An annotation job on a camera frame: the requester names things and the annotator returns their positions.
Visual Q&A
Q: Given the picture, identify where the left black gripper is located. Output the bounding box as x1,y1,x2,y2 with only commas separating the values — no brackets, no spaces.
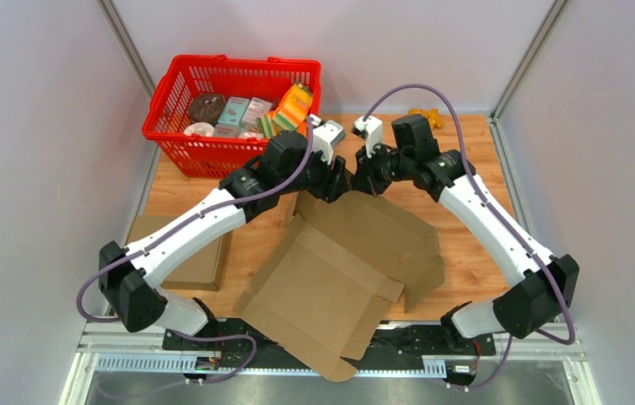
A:
277,140,352,203

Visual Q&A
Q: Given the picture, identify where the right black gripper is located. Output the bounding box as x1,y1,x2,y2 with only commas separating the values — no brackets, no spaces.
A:
351,140,413,197

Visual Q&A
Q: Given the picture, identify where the cardboard sheet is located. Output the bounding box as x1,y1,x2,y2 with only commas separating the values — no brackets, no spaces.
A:
235,192,444,382

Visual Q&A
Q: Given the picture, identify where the cardboard box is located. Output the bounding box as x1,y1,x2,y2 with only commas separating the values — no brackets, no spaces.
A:
126,215,233,292

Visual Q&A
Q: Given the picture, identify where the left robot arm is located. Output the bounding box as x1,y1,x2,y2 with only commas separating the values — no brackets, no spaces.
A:
98,123,349,350

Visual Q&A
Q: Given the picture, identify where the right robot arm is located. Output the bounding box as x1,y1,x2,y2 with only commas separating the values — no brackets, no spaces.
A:
352,115,579,354

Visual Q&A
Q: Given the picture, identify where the grey pink small box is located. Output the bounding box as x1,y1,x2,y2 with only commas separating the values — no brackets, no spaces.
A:
240,97,273,131

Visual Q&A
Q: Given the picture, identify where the teal small box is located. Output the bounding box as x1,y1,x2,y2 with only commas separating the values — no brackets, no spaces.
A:
218,96,250,127

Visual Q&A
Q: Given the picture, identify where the striped sponge pack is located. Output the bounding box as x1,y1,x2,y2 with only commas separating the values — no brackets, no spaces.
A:
272,82,314,132

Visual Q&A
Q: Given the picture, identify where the yellow toy figure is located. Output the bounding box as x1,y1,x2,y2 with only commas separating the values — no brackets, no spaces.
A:
408,108,444,129

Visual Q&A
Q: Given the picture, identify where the green striped sponge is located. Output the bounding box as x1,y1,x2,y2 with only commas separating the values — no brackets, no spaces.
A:
256,111,281,138

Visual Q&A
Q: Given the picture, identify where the red plastic basket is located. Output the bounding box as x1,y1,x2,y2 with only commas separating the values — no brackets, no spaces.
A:
143,55,321,178

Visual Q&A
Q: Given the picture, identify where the white round container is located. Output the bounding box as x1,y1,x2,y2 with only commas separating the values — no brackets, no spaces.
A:
184,122,215,137

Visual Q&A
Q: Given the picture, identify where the brown round packet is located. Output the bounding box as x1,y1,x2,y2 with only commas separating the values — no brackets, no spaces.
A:
187,93,226,125

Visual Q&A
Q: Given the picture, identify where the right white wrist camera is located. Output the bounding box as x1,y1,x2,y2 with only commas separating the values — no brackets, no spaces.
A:
352,116,384,159

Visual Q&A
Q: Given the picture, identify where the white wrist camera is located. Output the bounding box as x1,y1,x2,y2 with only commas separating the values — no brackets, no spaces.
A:
352,116,384,159
307,114,346,165

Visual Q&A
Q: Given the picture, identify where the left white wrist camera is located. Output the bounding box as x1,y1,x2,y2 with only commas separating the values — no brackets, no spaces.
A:
307,114,346,165

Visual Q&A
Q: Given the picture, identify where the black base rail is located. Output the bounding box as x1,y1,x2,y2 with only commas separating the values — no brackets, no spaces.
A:
79,317,581,378

